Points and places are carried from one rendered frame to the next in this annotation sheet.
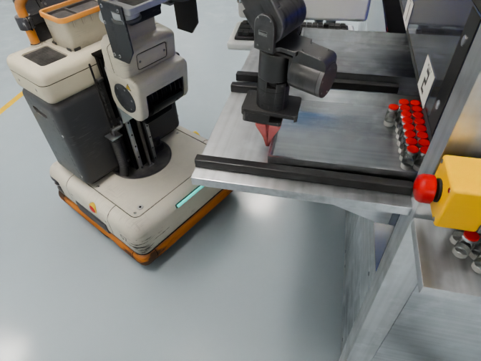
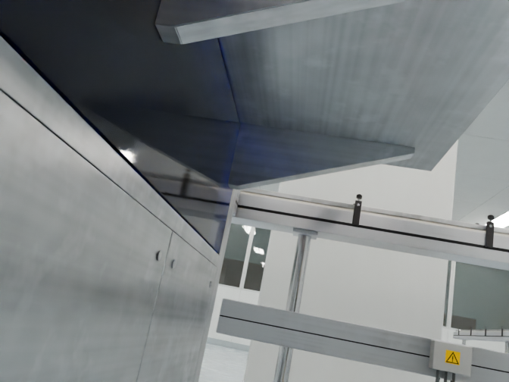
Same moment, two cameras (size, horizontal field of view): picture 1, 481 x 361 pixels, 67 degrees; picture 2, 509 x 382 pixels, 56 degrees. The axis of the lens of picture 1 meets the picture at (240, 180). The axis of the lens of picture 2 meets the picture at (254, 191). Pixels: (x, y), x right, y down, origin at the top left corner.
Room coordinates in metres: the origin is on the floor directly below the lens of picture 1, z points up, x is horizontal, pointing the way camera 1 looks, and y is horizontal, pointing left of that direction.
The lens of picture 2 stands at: (1.39, -0.38, 0.49)
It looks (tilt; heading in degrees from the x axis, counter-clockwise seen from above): 15 degrees up; 173
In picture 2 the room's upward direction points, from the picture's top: 11 degrees clockwise
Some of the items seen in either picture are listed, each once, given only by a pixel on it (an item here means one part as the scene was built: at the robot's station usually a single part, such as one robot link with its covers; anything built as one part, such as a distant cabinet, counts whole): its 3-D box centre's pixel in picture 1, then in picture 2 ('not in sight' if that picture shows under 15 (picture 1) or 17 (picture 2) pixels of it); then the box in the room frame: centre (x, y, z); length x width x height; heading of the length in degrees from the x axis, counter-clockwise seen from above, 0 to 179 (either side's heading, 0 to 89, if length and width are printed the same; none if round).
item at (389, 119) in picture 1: (391, 115); not in sight; (0.63, -0.33, 0.90); 0.02 x 0.02 x 0.05
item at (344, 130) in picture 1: (358, 131); not in sight; (0.60, -0.25, 0.90); 0.34 x 0.26 x 0.04; 76
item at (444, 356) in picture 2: not in sight; (450, 357); (-0.11, 0.55, 0.50); 0.12 x 0.05 x 0.09; 75
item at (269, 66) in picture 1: (278, 63); not in sight; (0.57, -0.07, 1.07); 0.07 x 0.06 x 0.07; 51
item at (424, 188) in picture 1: (429, 188); not in sight; (0.33, -0.26, 0.99); 0.04 x 0.04 x 0.04; 75
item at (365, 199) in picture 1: (328, 96); (329, 65); (0.78, -0.23, 0.87); 0.70 x 0.48 x 0.02; 165
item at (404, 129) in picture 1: (404, 132); not in sight; (0.57, -0.33, 0.90); 0.18 x 0.02 x 0.05; 166
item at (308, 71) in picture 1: (299, 49); not in sight; (0.54, -0.10, 1.10); 0.11 x 0.09 x 0.12; 51
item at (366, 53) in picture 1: (359, 56); not in sight; (0.92, -0.34, 0.90); 0.34 x 0.26 x 0.04; 75
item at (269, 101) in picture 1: (273, 93); not in sight; (0.57, -0.07, 1.01); 0.10 x 0.07 x 0.07; 74
